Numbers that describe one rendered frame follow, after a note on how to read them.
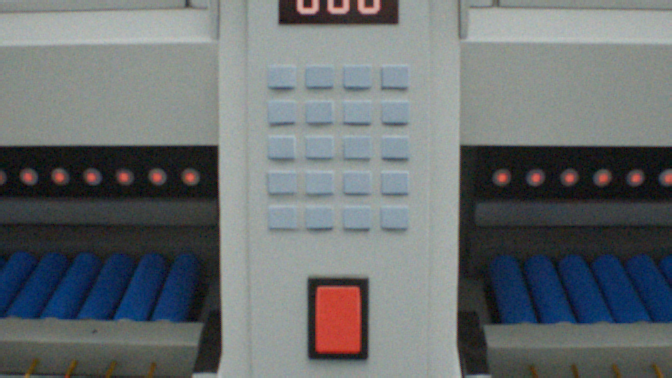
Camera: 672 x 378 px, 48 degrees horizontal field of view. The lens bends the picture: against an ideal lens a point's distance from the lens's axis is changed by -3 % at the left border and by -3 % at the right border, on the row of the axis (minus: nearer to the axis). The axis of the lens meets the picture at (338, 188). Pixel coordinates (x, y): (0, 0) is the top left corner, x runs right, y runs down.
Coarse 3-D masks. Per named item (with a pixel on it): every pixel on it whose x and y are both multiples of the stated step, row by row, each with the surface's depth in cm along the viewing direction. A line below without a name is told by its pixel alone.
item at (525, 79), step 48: (480, 0) 34; (528, 0) 34; (576, 0) 34; (624, 0) 34; (480, 48) 30; (528, 48) 30; (576, 48) 30; (624, 48) 29; (480, 96) 31; (528, 96) 31; (576, 96) 31; (624, 96) 30; (480, 144) 32; (528, 144) 32; (576, 144) 31; (624, 144) 31
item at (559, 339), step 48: (480, 192) 46; (528, 192) 46; (576, 192) 46; (624, 192) 46; (480, 240) 45; (528, 240) 45; (576, 240) 45; (624, 240) 45; (480, 288) 45; (528, 288) 45; (576, 288) 42; (624, 288) 41; (480, 336) 37; (528, 336) 37; (576, 336) 37; (624, 336) 37
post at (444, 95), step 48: (240, 0) 30; (432, 0) 29; (240, 48) 30; (432, 48) 30; (240, 96) 30; (432, 96) 30; (240, 144) 30; (432, 144) 30; (240, 192) 30; (432, 192) 30; (240, 240) 30; (432, 240) 30; (240, 288) 31; (432, 288) 30; (240, 336) 31; (432, 336) 31
